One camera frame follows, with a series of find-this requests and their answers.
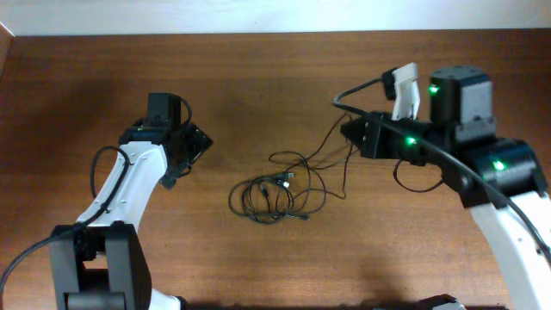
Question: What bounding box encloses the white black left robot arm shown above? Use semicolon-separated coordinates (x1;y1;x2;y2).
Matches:
48;93;213;310

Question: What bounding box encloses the thin black USB cable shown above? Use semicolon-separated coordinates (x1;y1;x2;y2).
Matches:
227;112;358;226

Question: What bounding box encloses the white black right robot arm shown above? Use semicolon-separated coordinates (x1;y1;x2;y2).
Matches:
341;64;550;309

